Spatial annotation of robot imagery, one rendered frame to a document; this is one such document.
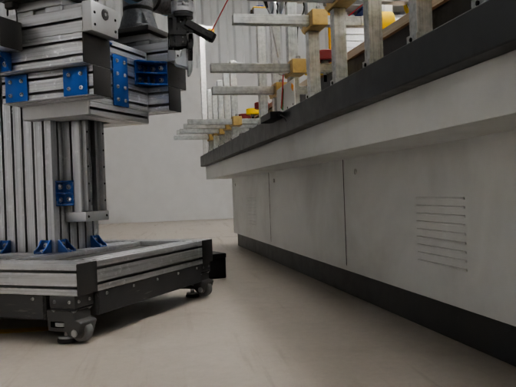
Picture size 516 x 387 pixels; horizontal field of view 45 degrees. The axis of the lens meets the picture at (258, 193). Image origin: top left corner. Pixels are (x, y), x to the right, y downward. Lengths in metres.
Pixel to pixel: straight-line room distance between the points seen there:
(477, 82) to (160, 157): 8.92
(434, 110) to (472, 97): 0.14
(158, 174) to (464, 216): 8.53
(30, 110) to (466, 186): 1.42
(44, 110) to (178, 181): 7.79
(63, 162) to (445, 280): 1.34
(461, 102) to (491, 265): 0.46
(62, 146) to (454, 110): 1.46
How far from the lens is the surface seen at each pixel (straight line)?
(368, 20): 1.60
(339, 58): 1.82
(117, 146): 9.98
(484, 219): 1.54
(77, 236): 2.36
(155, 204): 9.92
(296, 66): 2.23
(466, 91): 1.20
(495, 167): 1.49
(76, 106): 2.12
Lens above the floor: 0.41
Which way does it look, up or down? level
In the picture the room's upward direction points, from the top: 2 degrees counter-clockwise
